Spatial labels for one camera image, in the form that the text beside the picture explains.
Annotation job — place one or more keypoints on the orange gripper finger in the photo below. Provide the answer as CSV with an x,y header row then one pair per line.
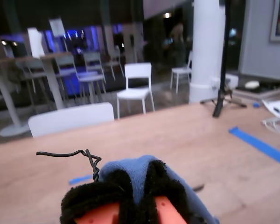
x,y
95,196
168,191

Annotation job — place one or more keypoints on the black camera tripod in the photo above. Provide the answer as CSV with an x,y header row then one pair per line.
x,y
220,105

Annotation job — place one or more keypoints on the white paper sheet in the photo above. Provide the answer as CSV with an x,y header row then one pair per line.
x,y
270,106

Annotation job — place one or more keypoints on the person in dark background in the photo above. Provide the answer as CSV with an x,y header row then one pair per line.
x,y
178,42

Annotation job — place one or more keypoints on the small blue object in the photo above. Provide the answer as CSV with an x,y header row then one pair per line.
x,y
256,105

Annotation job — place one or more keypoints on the black marker pen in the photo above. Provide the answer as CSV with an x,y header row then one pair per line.
x,y
278,110

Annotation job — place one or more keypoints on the long blue tape strip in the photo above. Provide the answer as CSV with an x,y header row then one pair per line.
x,y
259,145

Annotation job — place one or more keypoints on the white plastic chair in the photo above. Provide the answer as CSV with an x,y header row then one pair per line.
x,y
72,119
180,71

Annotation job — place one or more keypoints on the stacked books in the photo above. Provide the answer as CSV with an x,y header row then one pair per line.
x,y
259,93

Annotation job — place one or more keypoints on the high table white pedestal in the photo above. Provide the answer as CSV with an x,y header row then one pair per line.
x,y
54,88
14,130

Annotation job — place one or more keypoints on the short blue tape piece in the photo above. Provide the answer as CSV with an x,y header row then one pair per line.
x,y
80,180

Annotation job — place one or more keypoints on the round grey stool table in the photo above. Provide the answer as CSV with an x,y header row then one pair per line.
x,y
91,78

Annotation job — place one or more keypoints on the blue T-shirt with print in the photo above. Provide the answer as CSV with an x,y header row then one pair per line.
x,y
140,168

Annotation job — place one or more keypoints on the white round pillar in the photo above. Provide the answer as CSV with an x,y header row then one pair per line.
x,y
205,46

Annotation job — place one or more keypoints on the white oval object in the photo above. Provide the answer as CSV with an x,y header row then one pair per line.
x,y
252,84

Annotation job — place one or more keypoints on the white chair slotted backrest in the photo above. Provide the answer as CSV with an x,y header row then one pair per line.
x,y
135,93

